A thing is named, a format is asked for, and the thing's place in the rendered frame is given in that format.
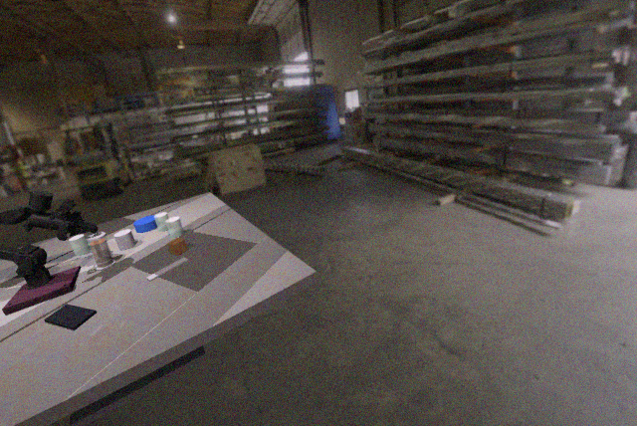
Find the blue cylinder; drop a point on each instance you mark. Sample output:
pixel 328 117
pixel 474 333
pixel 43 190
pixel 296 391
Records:
pixel 145 224

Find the brown cube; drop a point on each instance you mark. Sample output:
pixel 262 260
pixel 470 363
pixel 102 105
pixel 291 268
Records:
pixel 177 247

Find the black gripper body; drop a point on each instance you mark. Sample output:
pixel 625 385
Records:
pixel 63 226

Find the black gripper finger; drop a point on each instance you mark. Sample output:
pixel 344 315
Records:
pixel 84 222
pixel 80 229

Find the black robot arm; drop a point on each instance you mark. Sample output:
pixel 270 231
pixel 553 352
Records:
pixel 31 258

